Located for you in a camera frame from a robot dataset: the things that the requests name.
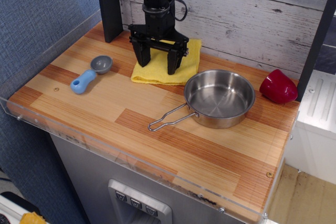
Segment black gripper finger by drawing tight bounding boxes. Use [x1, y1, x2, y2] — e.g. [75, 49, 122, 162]
[131, 38, 151, 67]
[167, 49, 183, 75]

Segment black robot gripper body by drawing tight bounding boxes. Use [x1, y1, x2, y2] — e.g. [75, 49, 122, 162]
[129, 12, 188, 56]

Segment yellow towel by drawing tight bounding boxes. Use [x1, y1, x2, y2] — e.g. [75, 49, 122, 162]
[131, 39, 202, 86]

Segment stainless steel pan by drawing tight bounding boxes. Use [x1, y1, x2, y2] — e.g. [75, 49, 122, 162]
[148, 69, 256, 132]

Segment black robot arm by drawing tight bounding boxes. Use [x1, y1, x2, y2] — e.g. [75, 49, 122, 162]
[129, 0, 189, 75]

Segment clear acrylic shelf guard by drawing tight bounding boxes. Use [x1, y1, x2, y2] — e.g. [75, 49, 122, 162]
[1, 8, 299, 223]

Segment blue grey ice cream scoop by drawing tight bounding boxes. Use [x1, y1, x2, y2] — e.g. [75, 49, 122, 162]
[70, 55, 113, 94]

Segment red plastic cup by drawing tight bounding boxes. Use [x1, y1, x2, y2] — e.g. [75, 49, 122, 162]
[259, 69, 298, 104]

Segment toy fridge water dispenser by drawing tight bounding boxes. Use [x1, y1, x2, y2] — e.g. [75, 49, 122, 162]
[108, 179, 173, 223]

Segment white toy sink unit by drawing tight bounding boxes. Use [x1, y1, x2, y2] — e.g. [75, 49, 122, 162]
[285, 70, 335, 184]

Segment yellow object bottom left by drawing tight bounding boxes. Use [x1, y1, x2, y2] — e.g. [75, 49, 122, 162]
[19, 212, 47, 224]

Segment black right shelf post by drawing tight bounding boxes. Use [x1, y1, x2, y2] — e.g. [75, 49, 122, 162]
[296, 0, 335, 102]

